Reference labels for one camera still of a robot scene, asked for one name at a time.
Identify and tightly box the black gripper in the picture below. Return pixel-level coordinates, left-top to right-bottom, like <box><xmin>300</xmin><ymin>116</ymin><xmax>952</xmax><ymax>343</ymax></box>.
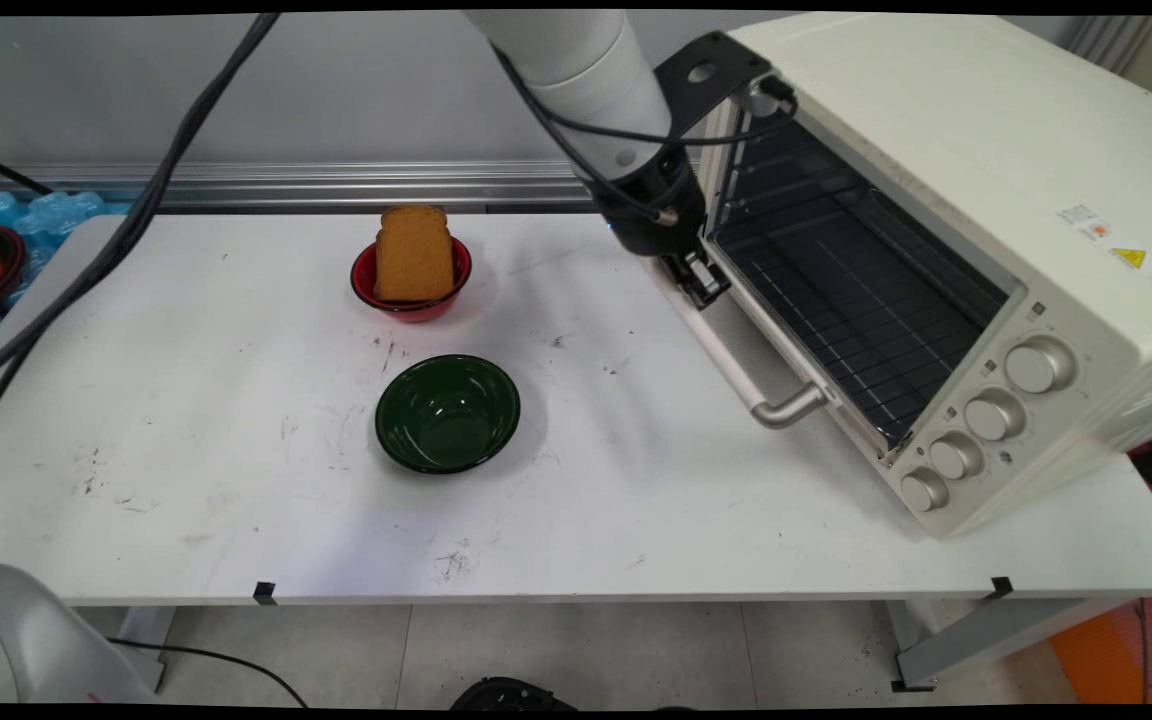
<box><xmin>601</xmin><ymin>150</ymin><xmax>732</xmax><ymax>309</ymax></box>

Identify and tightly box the oven glass door with handle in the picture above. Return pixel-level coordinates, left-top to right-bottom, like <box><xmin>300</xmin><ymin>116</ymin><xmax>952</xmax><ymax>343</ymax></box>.
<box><xmin>636</xmin><ymin>235</ymin><xmax>897</xmax><ymax>466</ymax></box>

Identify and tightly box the brown toast bread slice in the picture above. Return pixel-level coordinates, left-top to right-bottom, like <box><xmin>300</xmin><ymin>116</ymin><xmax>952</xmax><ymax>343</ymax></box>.
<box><xmin>374</xmin><ymin>205</ymin><xmax>457</xmax><ymax>303</ymax></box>

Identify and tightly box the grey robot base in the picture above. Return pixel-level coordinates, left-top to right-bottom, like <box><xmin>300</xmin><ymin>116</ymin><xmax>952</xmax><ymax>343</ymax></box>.
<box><xmin>0</xmin><ymin>563</ymin><xmax>162</xmax><ymax>704</ymax></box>

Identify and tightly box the red bowl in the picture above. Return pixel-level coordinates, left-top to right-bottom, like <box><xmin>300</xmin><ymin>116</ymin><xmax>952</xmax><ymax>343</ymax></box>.
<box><xmin>351</xmin><ymin>236</ymin><xmax>473</xmax><ymax>323</ymax></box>

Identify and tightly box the dark green bowl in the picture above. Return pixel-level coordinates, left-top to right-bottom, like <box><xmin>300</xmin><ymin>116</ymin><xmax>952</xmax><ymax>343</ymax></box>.
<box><xmin>375</xmin><ymin>354</ymin><xmax>522</xmax><ymax>475</ymax></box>

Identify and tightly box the silver oven knob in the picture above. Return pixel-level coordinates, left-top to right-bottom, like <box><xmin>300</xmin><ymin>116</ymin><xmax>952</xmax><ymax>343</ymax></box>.
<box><xmin>1006</xmin><ymin>337</ymin><xmax>1079</xmax><ymax>395</ymax></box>
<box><xmin>964</xmin><ymin>389</ymin><xmax>1029</xmax><ymax>443</ymax></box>
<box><xmin>929</xmin><ymin>432</ymin><xmax>986</xmax><ymax>481</ymax></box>
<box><xmin>900</xmin><ymin>467</ymin><xmax>951</xmax><ymax>514</ymax></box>

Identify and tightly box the cream toaster oven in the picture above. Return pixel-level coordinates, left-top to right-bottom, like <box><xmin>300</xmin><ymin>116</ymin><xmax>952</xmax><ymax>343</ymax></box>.
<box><xmin>696</xmin><ymin>12</ymin><xmax>1152</xmax><ymax>539</ymax></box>

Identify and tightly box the white label sticker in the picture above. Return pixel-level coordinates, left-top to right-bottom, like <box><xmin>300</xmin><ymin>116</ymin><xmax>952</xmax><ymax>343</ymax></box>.
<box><xmin>1058</xmin><ymin>204</ymin><xmax>1112</xmax><ymax>241</ymax></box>

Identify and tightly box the black object on floor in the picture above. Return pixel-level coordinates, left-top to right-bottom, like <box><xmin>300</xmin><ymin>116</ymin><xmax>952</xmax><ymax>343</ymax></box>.
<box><xmin>449</xmin><ymin>677</ymin><xmax>577</xmax><ymax>711</ymax></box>

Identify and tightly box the grey table leg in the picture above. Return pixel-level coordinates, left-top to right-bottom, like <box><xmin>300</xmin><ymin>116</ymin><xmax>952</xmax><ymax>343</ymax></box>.
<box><xmin>891</xmin><ymin>598</ymin><xmax>1137</xmax><ymax>693</ymax></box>

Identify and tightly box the orange red box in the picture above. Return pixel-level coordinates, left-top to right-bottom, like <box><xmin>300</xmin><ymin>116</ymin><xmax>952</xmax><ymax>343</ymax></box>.
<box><xmin>1048</xmin><ymin>590</ymin><xmax>1152</xmax><ymax>705</ymax></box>

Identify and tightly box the blue plastic bag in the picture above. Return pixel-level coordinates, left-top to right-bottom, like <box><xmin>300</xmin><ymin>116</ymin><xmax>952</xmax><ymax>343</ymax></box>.
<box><xmin>0</xmin><ymin>188</ymin><xmax>137</xmax><ymax>361</ymax></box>

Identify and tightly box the white table leg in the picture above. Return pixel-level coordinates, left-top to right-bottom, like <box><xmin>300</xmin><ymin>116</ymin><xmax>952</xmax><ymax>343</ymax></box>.
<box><xmin>116</xmin><ymin>605</ymin><xmax>177</xmax><ymax>691</ymax></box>

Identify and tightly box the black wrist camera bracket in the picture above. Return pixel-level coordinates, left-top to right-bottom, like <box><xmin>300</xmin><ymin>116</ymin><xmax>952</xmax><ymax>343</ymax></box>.
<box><xmin>654</xmin><ymin>30</ymin><xmax>797</xmax><ymax>141</ymax></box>

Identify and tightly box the aluminium rail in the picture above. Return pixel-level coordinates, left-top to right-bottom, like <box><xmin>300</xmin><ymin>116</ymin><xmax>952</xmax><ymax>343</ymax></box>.
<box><xmin>0</xmin><ymin>158</ymin><xmax>702</xmax><ymax>213</ymax></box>

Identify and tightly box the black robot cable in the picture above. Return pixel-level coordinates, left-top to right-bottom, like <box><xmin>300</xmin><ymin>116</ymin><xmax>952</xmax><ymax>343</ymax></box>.
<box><xmin>0</xmin><ymin>12</ymin><xmax>797</xmax><ymax>446</ymax></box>
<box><xmin>0</xmin><ymin>12</ymin><xmax>682</xmax><ymax>446</ymax></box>

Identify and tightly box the black floor cable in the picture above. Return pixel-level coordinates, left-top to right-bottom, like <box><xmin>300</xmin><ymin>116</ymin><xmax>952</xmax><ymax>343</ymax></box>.
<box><xmin>106</xmin><ymin>638</ymin><xmax>309</xmax><ymax>709</ymax></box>

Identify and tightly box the thin black background cable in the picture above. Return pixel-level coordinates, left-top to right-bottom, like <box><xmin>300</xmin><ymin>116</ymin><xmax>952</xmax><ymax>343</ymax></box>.
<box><xmin>0</xmin><ymin>145</ymin><xmax>55</xmax><ymax>196</ymax></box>

